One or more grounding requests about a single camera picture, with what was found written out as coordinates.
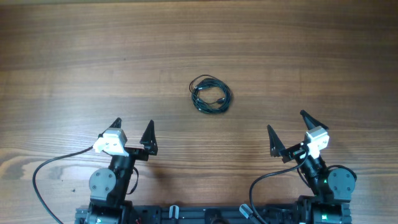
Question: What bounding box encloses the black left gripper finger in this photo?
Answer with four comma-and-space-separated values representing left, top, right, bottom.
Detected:
98, 118, 122, 138
140, 120, 158, 156

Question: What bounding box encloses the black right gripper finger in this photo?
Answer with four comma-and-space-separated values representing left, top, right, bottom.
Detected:
300, 110, 328, 131
267, 124, 285, 157

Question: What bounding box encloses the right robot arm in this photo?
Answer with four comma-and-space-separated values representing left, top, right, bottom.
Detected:
261, 110, 357, 223

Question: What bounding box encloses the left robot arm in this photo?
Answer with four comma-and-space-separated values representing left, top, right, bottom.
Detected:
75, 118, 158, 224

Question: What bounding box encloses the black right camera cable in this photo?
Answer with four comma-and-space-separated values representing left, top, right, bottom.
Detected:
249, 149, 310, 224

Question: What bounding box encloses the black camera cable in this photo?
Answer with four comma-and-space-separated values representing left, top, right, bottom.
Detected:
249, 149, 310, 224
32, 145, 95, 224

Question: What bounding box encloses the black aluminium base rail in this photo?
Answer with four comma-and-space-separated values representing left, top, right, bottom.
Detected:
75, 203, 353, 224

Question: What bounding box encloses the black left camera cable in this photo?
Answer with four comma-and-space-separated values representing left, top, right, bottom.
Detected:
32, 145, 95, 224

